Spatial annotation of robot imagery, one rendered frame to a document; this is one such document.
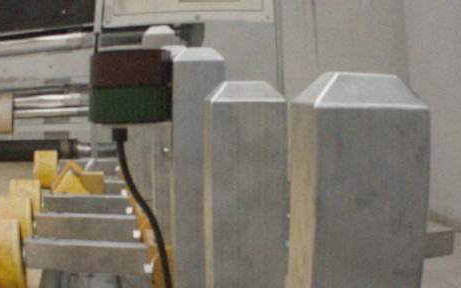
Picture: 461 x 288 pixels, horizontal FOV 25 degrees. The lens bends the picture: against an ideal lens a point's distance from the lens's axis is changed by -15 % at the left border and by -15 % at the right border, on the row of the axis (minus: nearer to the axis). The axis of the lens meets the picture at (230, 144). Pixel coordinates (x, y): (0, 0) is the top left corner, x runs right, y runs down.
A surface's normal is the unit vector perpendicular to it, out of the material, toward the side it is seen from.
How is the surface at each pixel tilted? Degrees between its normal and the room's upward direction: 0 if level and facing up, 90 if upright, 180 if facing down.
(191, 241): 90
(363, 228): 90
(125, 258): 90
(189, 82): 90
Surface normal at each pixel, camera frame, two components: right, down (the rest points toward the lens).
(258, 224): 0.11, 0.05
